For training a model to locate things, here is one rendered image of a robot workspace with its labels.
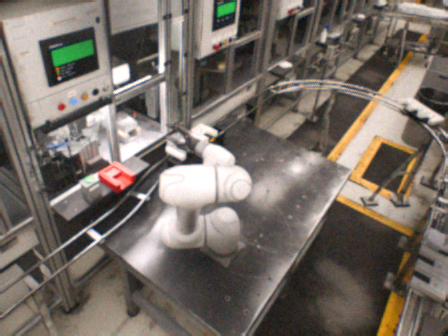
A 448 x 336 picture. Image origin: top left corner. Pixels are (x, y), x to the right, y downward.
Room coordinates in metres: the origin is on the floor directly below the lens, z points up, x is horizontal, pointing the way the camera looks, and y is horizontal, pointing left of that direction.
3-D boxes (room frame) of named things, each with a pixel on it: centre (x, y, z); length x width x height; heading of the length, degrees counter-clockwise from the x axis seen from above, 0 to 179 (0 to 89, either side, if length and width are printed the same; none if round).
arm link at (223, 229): (1.18, -0.04, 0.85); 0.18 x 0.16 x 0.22; 100
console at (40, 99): (1.39, 0.79, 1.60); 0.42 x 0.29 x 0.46; 148
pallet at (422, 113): (2.60, -1.62, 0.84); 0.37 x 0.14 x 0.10; 26
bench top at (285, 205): (1.60, -0.09, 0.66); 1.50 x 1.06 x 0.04; 148
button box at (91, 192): (1.24, 0.65, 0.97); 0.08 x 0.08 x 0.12; 58
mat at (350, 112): (5.39, -2.42, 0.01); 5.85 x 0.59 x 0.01; 148
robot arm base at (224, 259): (1.19, -0.06, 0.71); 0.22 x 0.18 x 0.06; 148
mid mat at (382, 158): (2.90, -1.75, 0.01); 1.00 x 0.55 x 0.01; 148
